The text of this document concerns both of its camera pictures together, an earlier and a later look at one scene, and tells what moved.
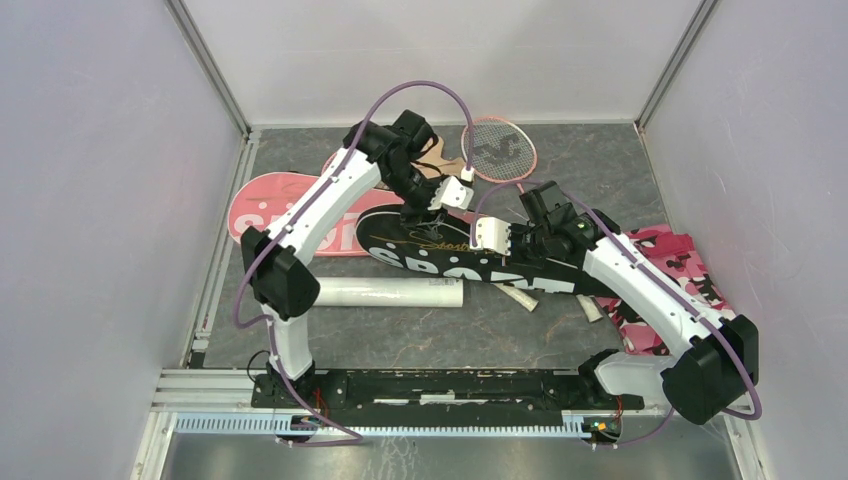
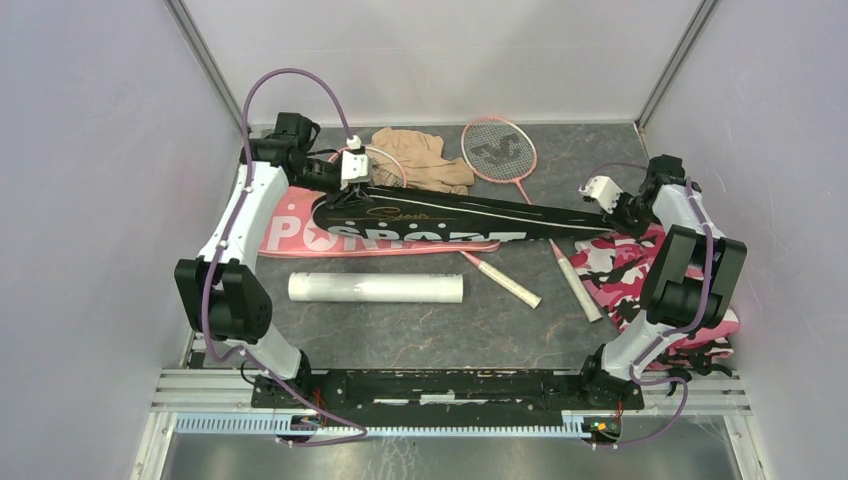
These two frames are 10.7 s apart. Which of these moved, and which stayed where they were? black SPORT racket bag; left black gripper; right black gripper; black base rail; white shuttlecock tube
Moved: right black gripper; black SPORT racket bag; left black gripper
Stayed: white shuttlecock tube; black base rail
